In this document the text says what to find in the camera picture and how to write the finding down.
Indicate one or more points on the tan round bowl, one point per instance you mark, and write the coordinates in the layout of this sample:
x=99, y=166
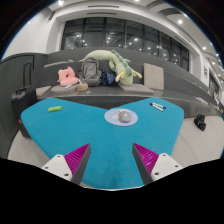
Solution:
x=82, y=87

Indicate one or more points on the small grey seat cushion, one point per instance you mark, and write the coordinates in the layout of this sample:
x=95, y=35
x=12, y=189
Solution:
x=43, y=91

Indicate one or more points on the white marker with blue cap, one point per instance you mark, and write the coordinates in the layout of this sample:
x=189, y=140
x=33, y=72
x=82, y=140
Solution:
x=160, y=105

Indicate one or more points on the dark blue bag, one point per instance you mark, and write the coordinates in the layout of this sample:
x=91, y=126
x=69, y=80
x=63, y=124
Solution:
x=107, y=79

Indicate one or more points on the grey and white computer mouse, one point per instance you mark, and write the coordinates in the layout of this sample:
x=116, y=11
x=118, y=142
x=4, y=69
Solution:
x=125, y=116

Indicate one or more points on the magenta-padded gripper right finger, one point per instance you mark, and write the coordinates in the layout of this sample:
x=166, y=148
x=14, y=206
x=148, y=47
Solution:
x=165, y=163

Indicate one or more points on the dark grey tiered bench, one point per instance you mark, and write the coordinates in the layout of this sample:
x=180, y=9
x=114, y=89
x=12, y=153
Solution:
x=100, y=100

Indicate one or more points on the small green case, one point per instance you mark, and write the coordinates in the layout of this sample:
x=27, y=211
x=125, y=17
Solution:
x=55, y=108

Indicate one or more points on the grey backpack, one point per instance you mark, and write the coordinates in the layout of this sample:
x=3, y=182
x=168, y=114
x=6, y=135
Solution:
x=90, y=71

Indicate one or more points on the pink plush cushion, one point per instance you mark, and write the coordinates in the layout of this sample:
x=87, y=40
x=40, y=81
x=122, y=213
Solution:
x=67, y=78

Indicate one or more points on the flat grey seat cushion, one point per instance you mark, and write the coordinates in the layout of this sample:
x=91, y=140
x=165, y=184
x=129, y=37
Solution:
x=136, y=88

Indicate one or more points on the black suitcase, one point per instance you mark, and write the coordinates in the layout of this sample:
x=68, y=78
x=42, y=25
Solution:
x=23, y=103

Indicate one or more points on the ceiling lights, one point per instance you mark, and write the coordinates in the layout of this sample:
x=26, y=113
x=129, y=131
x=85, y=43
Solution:
x=180, y=21

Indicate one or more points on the green dragon plush toy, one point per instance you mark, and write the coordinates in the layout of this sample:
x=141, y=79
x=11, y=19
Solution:
x=126, y=76

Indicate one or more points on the round grey seat cushion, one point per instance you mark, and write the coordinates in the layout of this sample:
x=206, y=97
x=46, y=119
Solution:
x=61, y=89

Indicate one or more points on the large dark window wall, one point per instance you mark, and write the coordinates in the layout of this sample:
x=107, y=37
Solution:
x=93, y=38

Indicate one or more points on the black bag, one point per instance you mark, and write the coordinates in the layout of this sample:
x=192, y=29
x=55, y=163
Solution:
x=200, y=122

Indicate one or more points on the beige square cushion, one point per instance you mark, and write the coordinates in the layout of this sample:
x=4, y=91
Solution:
x=153, y=76

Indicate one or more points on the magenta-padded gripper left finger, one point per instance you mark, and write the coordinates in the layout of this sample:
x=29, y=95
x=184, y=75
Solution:
x=60, y=165

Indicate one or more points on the round light blue mouse pad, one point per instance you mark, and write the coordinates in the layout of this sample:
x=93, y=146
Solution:
x=110, y=118

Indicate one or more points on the white marker with dark cap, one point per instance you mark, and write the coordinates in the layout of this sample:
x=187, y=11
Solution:
x=156, y=107

